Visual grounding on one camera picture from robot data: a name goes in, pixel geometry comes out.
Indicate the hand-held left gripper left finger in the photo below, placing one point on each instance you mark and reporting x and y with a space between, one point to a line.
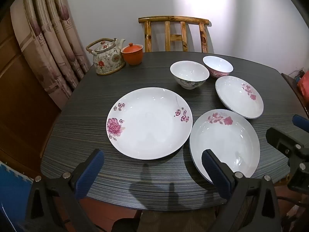
89 171

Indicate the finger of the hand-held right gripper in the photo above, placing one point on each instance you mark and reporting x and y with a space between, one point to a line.
284 140
300 123

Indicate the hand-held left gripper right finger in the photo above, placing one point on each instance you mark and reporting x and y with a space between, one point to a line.
214 171

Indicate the deep white plate pink rose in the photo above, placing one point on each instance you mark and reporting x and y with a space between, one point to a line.
227 140

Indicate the deep white plate pink flowers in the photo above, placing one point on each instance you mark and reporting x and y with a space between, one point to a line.
237 99

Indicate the large white plate purple flowers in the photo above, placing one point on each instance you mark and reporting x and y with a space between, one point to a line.
149 125

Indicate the red bag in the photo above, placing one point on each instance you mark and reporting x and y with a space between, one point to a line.
304 83

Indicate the blue foam mat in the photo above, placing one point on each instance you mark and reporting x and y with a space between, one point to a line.
12 193

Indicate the white bowl pink outside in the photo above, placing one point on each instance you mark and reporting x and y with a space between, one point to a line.
218 65

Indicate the brown wooden cabinet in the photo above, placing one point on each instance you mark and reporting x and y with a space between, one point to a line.
21 96

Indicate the white bowl grey floral outside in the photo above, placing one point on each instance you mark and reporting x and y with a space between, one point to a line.
189 71

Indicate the floral ceramic teapot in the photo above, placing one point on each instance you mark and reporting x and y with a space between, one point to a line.
106 60

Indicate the orange lidded cup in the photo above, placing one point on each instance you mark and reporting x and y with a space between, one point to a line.
131 55

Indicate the beige patterned curtain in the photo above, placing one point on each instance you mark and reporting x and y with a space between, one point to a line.
48 41

